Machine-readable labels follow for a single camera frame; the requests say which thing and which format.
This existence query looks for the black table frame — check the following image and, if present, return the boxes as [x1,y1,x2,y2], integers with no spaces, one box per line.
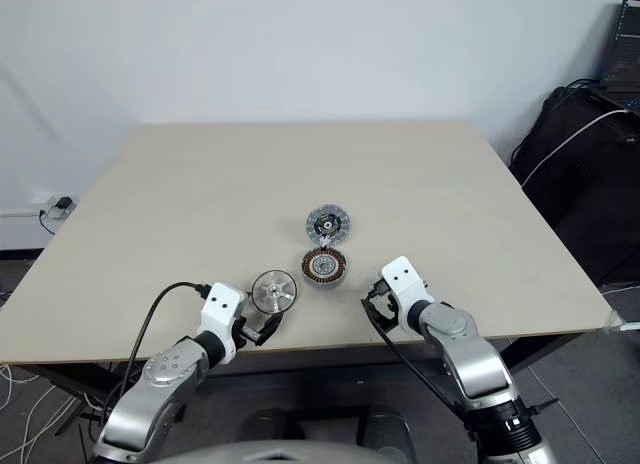
[27,328,621,423]

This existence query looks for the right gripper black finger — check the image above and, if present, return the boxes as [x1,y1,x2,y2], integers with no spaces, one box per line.
[360,298,401,335]

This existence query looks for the white cable over bag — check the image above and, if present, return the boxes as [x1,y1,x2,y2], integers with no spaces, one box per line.
[519,108,632,186]

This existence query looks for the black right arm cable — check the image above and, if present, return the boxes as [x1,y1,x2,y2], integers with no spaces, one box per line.
[368,282,476,435]

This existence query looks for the white wall power outlet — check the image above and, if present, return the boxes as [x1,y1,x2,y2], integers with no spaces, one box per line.
[32,192,79,218]

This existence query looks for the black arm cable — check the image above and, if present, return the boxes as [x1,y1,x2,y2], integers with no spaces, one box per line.
[368,282,476,435]
[106,282,212,420]

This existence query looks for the dark rounded shape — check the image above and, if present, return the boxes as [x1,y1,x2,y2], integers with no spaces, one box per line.
[363,405,417,451]

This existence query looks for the black laptop power cable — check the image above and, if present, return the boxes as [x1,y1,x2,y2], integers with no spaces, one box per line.
[564,77,609,93]

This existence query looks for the silver spoked motor rotor disc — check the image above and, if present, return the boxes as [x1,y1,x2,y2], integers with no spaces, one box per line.
[249,271,300,315]

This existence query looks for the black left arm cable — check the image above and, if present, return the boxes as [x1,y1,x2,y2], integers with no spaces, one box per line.
[106,282,212,420]

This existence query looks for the clear tape with white tag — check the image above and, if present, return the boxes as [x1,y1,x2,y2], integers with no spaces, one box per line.
[602,308,640,335]

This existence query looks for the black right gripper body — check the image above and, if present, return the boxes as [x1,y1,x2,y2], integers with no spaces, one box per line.
[368,278,401,319]

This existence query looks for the black adapter cord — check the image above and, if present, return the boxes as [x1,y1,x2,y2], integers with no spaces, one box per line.
[37,207,67,236]

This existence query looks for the large black bag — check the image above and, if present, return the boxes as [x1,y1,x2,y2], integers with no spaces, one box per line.
[509,83,640,285]

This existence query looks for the white floor cables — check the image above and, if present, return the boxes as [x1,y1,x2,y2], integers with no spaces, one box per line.
[0,361,104,463]

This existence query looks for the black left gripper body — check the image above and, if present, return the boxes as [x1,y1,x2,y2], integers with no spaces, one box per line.
[233,316,266,346]

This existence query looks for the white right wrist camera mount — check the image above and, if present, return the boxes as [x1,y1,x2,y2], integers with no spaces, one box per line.
[380,256,435,330]

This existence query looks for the black laptop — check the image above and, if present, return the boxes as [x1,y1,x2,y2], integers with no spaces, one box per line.
[599,0,640,110]

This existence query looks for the copper wound stator ring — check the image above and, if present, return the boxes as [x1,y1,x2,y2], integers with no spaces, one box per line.
[300,247,348,287]

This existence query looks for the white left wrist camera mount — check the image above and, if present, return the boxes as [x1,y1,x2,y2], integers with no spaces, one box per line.
[201,282,247,363]

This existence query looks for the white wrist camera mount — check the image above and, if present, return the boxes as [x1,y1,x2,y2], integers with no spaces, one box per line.
[201,282,247,363]
[380,256,435,330]

